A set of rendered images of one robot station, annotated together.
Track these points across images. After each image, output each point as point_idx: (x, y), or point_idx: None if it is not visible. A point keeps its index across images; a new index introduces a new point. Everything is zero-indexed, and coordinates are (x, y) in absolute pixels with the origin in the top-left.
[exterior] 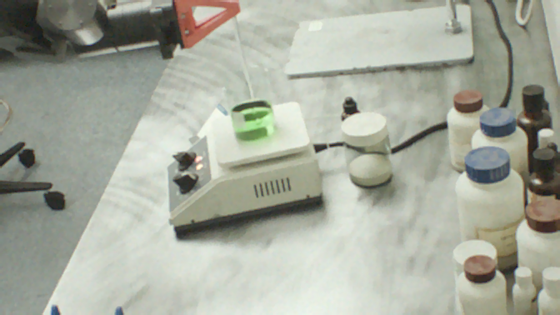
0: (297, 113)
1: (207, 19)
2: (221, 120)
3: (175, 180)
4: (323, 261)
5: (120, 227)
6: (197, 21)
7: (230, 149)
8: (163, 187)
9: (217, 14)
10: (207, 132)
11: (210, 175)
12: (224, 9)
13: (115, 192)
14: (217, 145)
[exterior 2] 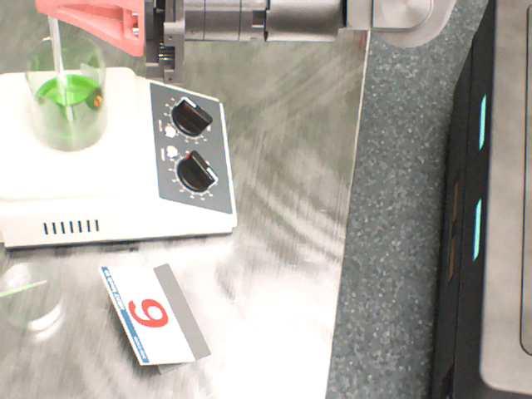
0: (0, 156)
1: (98, 17)
2: (127, 175)
3: (207, 113)
4: (24, 25)
5: (300, 150)
6: (120, 37)
7: (115, 93)
8: (244, 229)
9: (80, 11)
10: (174, 340)
11: (151, 93)
12: (64, 8)
13: (324, 238)
14: (134, 109)
